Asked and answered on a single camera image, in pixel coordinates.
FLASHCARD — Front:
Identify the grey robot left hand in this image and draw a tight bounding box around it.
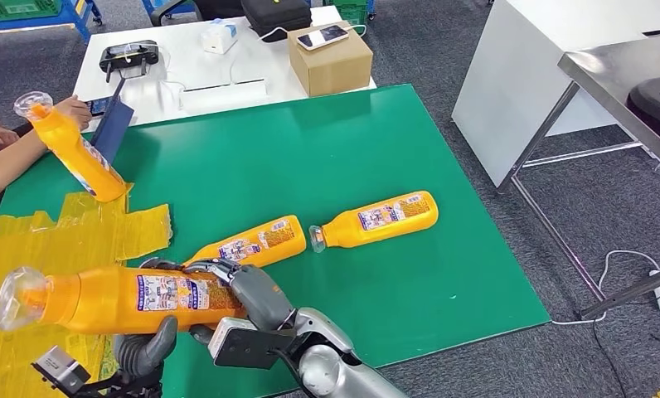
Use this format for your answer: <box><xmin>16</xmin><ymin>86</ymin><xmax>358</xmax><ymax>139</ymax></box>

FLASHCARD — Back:
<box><xmin>113</xmin><ymin>258</ymin><xmax>178</xmax><ymax>380</ymax></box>

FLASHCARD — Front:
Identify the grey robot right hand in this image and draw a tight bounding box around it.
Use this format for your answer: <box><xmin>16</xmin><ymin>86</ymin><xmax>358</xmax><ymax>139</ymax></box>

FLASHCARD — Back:
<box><xmin>184</xmin><ymin>258</ymin><xmax>298</xmax><ymax>344</ymax></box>

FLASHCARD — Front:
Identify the orange detergent bottle clear cap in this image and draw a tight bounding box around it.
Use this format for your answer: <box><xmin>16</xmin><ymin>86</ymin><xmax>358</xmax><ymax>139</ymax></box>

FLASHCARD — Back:
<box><xmin>182</xmin><ymin>215</ymin><xmax>308</xmax><ymax>270</ymax></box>
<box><xmin>309</xmin><ymin>191</ymin><xmax>439</xmax><ymax>255</ymax></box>
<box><xmin>0</xmin><ymin>266</ymin><xmax>250</xmax><ymax>335</ymax></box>
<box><xmin>13</xmin><ymin>91</ymin><xmax>129</xmax><ymax>204</ymax></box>

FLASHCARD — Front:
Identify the yellow tape patch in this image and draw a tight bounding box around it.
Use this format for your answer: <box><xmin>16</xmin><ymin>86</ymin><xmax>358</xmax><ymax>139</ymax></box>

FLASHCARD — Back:
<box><xmin>0</xmin><ymin>187</ymin><xmax>173</xmax><ymax>398</ymax></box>

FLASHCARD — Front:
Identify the green table mat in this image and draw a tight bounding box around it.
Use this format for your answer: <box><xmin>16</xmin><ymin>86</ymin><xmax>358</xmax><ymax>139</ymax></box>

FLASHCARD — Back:
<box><xmin>0</xmin><ymin>83</ymin><xmax>552</xmax><ymax>398</ymax></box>

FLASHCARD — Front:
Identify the navy blue folded cover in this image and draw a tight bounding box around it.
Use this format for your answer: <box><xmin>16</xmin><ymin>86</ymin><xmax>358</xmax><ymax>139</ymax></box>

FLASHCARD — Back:
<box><xmin>90</xmin><ymin>78</ymin><xmax>135</xmax><ymax>165</ymax></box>

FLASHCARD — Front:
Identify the cardboard box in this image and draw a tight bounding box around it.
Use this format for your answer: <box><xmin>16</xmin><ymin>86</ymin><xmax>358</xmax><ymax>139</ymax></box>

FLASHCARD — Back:
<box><xmin>287</xmin><ymin>22</ymin><xmax>375</xmax><ymax>99</ymax></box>

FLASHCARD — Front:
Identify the white table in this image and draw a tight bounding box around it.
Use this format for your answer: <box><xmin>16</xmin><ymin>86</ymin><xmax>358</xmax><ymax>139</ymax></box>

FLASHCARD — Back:
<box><xmin>72</xmin><ymin>5</ymin><xmax>378</xmax><ymax>133</ymax></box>

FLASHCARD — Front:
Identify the black smartphone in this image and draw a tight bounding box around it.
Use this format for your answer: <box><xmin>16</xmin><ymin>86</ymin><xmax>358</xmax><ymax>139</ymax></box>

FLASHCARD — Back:
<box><xmin>85</xmin><ymin>97</ymin><xmax>114</xmax><ymax>118</ymax></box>

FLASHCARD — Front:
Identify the person's right hand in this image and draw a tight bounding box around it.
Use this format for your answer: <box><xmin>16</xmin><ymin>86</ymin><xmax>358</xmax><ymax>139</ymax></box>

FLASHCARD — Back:
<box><xmin>52</xmin><ymin>95</ymin><xmax>93</xmax><ymax>131</ymax></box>

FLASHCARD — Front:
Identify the small white box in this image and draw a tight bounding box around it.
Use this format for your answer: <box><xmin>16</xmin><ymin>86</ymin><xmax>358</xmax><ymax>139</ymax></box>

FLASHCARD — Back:
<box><xmin>201</xmin><ymin>18</ymin><xmax>239</xmax><ymax>56</ymax></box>

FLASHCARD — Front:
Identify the white smartphone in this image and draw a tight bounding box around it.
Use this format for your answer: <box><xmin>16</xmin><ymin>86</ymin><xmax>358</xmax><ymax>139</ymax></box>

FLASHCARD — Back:
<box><xmin>296</xmin><ymin>24</ymin><xmax>350</xmax><ymax>52</ymax></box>

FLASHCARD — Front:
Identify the black remote controller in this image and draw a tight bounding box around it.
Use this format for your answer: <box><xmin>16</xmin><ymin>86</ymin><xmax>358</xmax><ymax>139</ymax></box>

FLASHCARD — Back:
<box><xmin>99</xmin><ymin>40</ymin><xmax>161</xmax><ymax>84</ymax></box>

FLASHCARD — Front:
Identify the black zipper case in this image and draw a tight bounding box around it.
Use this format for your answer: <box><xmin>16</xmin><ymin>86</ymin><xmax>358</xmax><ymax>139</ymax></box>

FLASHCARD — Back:
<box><xmin>240</xmin><ymin>0</ymin><xmax>313</xmax><ymax>44</ymax></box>

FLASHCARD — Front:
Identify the black office chair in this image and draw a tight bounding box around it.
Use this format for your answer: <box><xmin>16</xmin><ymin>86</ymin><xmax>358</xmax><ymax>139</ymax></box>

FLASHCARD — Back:
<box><xmin>150</xmin><ymin>0</ymin><xmax>243</xmax><ymax>27</ymax></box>

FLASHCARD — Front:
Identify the green plastic crate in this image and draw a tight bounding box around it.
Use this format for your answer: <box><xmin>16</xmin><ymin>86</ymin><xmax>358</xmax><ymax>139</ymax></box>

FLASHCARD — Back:
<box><xmin>0</xmin><ymin>0</ymin><xmax>63</xmax><ymax>22</ymax></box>
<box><xmin>323</xmin><ymin>0</ymin><xmax>376</xmax><ymax>27</ymax></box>

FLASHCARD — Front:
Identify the white cabinet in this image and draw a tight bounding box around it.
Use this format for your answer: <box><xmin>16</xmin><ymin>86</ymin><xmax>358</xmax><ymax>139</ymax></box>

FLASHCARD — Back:
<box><xmin>451</xmin><ymin>0</ymin><xmax>660</xmax><ymax>191</ymax></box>

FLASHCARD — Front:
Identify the blue cart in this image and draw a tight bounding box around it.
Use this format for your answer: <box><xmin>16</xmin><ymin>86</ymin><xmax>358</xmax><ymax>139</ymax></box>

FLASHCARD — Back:
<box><xmin>0</xmin><ymin>0</ymin><xmax>104</xmax><ymax>42</ymax></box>

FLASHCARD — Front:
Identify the stainless steel table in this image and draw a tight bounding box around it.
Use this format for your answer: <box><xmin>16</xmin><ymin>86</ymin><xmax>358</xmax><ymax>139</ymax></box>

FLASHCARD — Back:
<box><xmin>495</xmin><ymin>32</ymin><xmax>660</xmax><ymax>322</ymax></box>

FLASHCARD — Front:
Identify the black chair seat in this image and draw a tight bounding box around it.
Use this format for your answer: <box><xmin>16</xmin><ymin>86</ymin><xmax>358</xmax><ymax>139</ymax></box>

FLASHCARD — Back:
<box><xmin>626</xmin><ymin>74</ymin><xmax>660</xmax><ymax>158</ymax></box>

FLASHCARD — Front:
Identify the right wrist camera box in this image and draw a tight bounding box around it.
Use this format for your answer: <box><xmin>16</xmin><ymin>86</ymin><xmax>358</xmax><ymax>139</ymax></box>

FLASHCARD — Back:
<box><xmin>207</xmin><ymin>317</ymin><xmax>298</xmax><ymax>370</ymax></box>

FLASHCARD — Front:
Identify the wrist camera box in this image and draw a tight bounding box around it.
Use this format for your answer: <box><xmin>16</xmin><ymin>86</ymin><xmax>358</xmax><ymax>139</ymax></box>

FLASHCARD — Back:
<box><xmin>32</xmin><ymin>346</ymin><xmax>92</xmax><ymax>396</ymax></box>
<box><xmin>207</xmin><ymin>317</ymin><xmax>298</xmax><ymax>370</ymax></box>

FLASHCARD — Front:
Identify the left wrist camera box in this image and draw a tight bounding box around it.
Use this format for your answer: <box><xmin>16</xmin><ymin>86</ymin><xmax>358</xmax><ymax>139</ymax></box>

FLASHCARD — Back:
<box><xmin>32</xmin><ymin>346</ymin><xmax>92</xmax><ymax>396</ymax></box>

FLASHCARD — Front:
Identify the white charging cable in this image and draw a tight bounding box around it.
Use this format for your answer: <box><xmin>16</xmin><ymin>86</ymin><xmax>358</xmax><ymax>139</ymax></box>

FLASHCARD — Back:
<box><xmin>260</xmin><ymin>24</ymin><xmax>368</xmax><ymax>44</ymax></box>

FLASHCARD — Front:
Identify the blue cart frame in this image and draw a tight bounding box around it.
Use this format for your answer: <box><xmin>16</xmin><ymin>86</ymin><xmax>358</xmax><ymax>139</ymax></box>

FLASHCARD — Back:
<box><xmin>141</xmin><ymin>0</ymin><xmax>195</xmax><ymax>15</ymax></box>

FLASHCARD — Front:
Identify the white floor cable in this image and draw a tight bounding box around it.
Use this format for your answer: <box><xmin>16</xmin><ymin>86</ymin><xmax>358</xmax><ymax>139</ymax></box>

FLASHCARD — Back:
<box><xmin>551</xmin><ymin>250</ymin><xmax>660</xmax><ymax>326</ymax></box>

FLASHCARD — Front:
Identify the black floor cable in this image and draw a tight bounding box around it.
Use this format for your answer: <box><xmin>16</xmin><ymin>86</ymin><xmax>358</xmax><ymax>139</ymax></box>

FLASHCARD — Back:
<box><xmin>590</xmin><ymin>321</ymin><xmax>630</xmax><ymax>398</ymax></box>

